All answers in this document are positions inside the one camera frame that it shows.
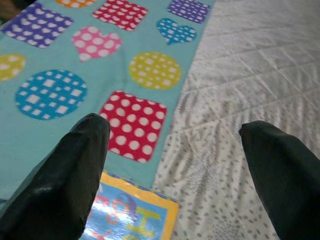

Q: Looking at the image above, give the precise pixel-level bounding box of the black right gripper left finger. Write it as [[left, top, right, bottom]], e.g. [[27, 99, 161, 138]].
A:
[[0, 113, 111, 240]]

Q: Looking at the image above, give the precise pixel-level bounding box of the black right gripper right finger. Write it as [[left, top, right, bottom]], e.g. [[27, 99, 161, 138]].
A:
[[238, 120, 320, 240]]

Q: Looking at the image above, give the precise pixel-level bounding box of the yellow-bordered blue children's book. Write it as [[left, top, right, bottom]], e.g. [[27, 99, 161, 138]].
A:
[[82, 171, 180, 240]]

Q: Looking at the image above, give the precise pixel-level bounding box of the teal blanket with colourful shapes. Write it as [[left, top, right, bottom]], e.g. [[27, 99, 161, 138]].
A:
[[0, 0, 216, 208]]

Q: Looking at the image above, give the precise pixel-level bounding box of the grey patterned quilted mattress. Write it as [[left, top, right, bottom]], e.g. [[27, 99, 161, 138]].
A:
[[149, 0, 320, 240]]

